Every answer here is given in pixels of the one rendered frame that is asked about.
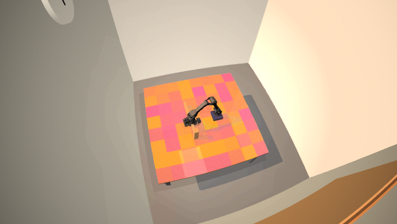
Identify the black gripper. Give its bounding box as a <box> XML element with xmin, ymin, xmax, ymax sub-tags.
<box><xmin>184</xmin><ymin>118</ymin><xmax>201</xmax><ymax>127</ymax></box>

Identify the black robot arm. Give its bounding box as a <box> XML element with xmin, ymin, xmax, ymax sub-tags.
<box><xmin>183</xmin><ymin>96</ymin><xmax>222</xmax><ymax>124</ymax></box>

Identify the brown wooden post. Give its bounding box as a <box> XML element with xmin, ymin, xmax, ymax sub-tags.
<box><xmin>193</xmin><ymin>128</ymin><xmax>199</xmax><ymax>139</ymax></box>

